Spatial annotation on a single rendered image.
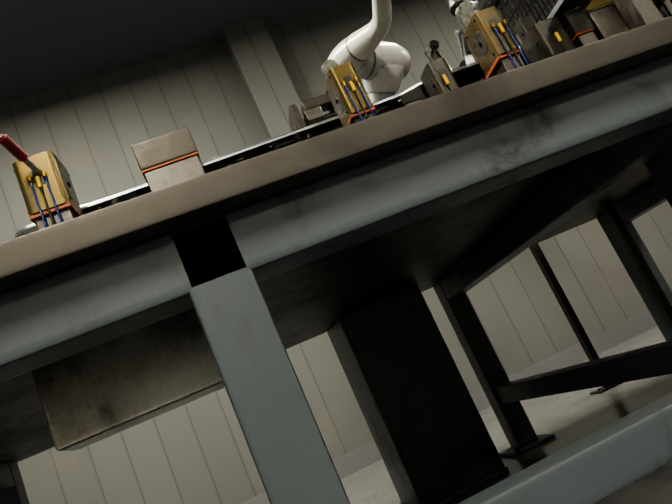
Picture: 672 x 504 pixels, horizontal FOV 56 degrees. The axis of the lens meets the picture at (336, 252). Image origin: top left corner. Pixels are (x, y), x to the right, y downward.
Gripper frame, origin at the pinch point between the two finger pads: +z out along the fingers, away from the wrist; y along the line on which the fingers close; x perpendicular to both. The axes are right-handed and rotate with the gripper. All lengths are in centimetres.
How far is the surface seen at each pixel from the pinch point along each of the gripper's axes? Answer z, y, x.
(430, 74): 13.9, 20.3, -19.8
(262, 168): 54, 72, -60
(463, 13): -2.3, 18.3, -8.3
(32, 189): 34, 26, -103
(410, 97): 10.8, 4.8, -20.7
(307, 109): 0.7, -15.3, -44.1
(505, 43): 10.9, 25.3, -3.5
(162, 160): 29, 23, -79
